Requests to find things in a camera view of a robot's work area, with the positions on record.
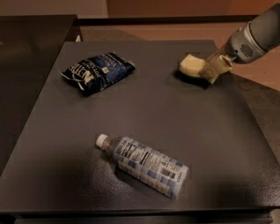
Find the yellow sponge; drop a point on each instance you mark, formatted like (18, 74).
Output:
(191, 66)

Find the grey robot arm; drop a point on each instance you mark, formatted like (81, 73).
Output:
(266, 30)

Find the dark side table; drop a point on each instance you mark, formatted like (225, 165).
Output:
(29, 46)

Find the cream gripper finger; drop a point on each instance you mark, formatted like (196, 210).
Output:
(213, 69)
(217, 58)

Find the blue chip bag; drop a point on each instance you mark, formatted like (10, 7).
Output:
(98, 73)

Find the plastic water bottle blue label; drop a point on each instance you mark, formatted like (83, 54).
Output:
(162, 173)

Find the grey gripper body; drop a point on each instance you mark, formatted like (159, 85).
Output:
(242, 48)

